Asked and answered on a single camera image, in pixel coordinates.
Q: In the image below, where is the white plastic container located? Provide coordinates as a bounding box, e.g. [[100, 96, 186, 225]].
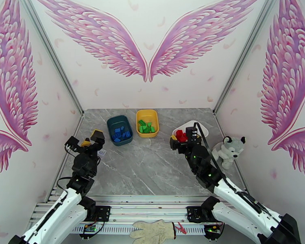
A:
[[172, 120, 209, 145]]

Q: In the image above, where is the teal plastic container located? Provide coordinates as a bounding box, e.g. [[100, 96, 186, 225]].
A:
[[106, 115, 134, 147]]

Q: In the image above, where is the grey white husky plush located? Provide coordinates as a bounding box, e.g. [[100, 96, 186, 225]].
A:
[[212, 135, 246, 170]]

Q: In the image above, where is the yellow plastic container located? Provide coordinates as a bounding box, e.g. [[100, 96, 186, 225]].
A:
[[136, 109, 160, 138]]

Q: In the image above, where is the right green circuit board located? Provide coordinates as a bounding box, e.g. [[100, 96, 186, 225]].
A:
[[205, 225, 220, 235]]

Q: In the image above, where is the white knitted work glove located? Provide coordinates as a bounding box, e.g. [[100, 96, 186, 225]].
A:
[[129, 219, 176, 244]]

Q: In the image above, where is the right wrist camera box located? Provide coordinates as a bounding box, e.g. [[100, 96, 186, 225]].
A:
[[185, 126, 198, 144]]

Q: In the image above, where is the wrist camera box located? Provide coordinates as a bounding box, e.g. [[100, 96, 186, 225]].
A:
[[185, 126, 198, 144], [65, 135, 80, 153]]

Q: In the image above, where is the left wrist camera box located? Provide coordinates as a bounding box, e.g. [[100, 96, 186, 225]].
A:
[[65, 135, 80, 153]]

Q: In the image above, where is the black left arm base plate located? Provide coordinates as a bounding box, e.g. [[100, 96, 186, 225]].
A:
[[70, 205, 111, 222]]

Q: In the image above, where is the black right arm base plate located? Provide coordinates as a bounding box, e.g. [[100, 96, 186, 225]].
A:
[[187, 205, 229, 223]]

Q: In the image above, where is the white slotted cable duct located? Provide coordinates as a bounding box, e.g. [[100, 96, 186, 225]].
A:
[[37, 224, 207, 234]]

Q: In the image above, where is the aluminium mounting rail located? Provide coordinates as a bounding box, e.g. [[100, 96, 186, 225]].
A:
[[29, 195, 271, 225]]

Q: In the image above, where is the aluminium frame post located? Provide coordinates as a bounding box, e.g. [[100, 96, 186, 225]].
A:
[[17, 0, 85, 116], [213, 0, 280, 115]]

